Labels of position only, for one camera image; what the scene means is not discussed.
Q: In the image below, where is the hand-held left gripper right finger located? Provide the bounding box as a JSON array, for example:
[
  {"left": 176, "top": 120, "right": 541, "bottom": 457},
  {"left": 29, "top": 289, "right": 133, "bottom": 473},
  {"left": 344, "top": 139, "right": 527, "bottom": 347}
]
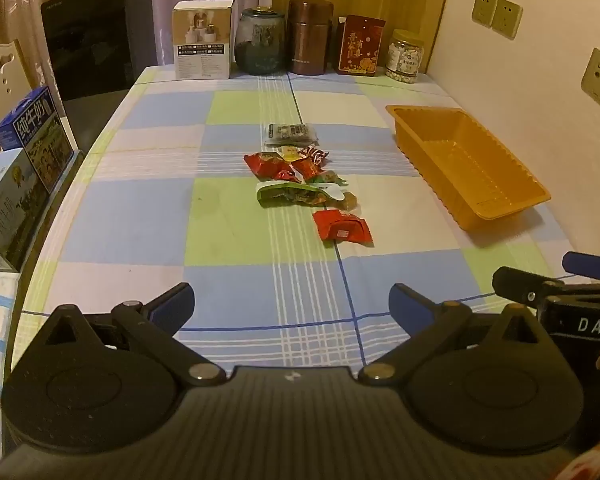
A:
[{"left": 357, "top": 284, "right": 548, "bottom": 387}]

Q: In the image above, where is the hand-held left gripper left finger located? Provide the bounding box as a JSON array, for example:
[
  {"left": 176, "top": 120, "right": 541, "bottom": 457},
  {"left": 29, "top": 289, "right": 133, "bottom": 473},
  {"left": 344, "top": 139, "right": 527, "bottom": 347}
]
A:
[{"left": 42, "top": 282, "right": 227, "bottom": 388}]

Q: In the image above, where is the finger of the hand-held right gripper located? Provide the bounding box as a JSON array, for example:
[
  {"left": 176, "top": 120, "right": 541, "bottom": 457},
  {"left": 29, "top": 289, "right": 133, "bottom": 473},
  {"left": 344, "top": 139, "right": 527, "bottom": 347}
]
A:
[
  {"left": 562, "top": 251, "right": 600, "bottom": 282},
  {"left": 492, "top": 266, "right": 600, "bottom": 311}
]

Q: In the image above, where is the red packet with white label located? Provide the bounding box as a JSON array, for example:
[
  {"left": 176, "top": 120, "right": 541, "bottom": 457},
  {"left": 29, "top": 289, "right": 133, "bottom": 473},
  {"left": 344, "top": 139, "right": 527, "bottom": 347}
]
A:
[{"left": 312, "top": 209, "right": 374, "bottom": 247}]

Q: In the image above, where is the small brown candy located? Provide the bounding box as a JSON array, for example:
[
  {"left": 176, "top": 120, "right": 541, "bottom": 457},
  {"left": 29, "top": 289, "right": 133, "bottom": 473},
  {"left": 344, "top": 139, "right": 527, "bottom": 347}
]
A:
[{"left": 330, "top": 191, "right": 359, "bottom": 212}]

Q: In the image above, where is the orange plastic tray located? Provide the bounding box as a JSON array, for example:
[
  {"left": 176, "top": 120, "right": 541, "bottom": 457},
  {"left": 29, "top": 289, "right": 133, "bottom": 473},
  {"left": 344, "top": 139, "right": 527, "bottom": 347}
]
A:
[{"left": 385, "top": 105, "right": 552, "bottom": 233}]

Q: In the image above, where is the green brown candy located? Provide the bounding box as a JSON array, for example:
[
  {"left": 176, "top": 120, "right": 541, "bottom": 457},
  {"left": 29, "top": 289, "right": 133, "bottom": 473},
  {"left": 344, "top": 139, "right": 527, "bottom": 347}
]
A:
[{"left": 305, "top": 170, "right": 348, "bottom": 187}]

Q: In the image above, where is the long green white snack packet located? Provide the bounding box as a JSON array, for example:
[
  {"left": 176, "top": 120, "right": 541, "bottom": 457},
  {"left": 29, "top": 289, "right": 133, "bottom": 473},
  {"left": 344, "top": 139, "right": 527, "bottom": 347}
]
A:
[{"left": 256, "top": 181, "right": 347, "bottom": 210}]

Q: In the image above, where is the large red snack packet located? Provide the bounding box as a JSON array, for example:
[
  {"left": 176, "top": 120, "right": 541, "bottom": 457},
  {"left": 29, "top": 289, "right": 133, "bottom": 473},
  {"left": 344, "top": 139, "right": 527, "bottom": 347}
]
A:
[{"left": 244, "top": 151, "right": 302, "bottom": 184}]

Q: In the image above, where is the small red snack packet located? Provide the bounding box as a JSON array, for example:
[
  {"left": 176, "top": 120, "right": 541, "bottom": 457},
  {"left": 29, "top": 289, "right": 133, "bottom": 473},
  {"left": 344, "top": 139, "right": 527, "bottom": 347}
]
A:
[{"left": 291, "top": 157, "right": 324, "bottom": 181}]

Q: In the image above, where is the black clear snack packet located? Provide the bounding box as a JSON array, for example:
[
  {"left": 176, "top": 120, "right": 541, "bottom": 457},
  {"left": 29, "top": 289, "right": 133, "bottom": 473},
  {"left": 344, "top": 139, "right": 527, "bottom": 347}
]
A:
[{"left": 264, "top": 122, "right": 319, "bottom": 147}]

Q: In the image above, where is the checkered tablecloth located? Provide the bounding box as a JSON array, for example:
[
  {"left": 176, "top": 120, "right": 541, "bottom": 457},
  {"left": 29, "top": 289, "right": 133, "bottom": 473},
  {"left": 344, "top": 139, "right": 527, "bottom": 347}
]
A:
[{"left": 10, "top": 66, "right": 597, "bottom": 396}]

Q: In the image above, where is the red white patterned clothing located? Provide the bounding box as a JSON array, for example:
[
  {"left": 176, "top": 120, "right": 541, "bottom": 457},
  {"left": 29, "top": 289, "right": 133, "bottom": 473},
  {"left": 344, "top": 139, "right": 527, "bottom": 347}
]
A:
[{"left": 555, "top": 439, "right": 600, "bottom": 480}]

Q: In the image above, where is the white blue milk carton box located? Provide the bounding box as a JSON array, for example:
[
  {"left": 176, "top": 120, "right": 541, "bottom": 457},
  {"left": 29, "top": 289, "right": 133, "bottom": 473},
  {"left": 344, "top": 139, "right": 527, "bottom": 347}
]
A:
[{"left": 0, "top": 147, "right": 52, "bottom": 273}]

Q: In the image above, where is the clear plastic nut jar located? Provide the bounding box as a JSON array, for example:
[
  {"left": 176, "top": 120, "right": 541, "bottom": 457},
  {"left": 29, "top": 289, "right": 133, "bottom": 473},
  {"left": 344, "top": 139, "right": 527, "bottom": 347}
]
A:
[{"left": 385, "top": 29, "right": 426, "bottom": 82}]

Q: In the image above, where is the red gold printed box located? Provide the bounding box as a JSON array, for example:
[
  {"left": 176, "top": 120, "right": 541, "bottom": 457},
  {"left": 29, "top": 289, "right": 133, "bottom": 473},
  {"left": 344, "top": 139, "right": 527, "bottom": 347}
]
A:
[{"left": 337, "top": 14, "right": 387, "bottom": 77}]

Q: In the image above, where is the white product box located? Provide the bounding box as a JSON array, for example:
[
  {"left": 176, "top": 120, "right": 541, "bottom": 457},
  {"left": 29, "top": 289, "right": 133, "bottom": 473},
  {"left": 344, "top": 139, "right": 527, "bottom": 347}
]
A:
[{"left": 172, "top": 0, "right": 236, "bottom": 81}]

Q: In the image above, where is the black monitor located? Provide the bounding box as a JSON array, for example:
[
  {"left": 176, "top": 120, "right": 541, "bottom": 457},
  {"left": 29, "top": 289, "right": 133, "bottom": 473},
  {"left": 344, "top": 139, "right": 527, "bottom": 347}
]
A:
[{"left": 40, "top": 0, "right": 160, "bottom": 111}]

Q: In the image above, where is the dark green glass jar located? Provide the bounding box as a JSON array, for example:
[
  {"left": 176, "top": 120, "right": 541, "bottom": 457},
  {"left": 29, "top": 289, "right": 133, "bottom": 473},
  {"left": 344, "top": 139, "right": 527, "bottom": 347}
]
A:
[{"left": 234, "top": 6, "right": 287, "bottom": 76}]

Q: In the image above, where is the white wooden chair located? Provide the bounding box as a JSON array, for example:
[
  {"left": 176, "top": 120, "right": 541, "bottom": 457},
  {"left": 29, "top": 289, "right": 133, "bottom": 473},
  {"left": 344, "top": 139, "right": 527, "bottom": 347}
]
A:
[{"left": 0, "top": 39, "right": 34, "bottom": 126}]

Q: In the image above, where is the brown metal canister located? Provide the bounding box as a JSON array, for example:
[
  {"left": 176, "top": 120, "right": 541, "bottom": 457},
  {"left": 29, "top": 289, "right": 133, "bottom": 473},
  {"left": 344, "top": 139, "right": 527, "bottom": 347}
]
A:
[{"left": 286, "top": 0, "right": 335, "bottom": 77}]

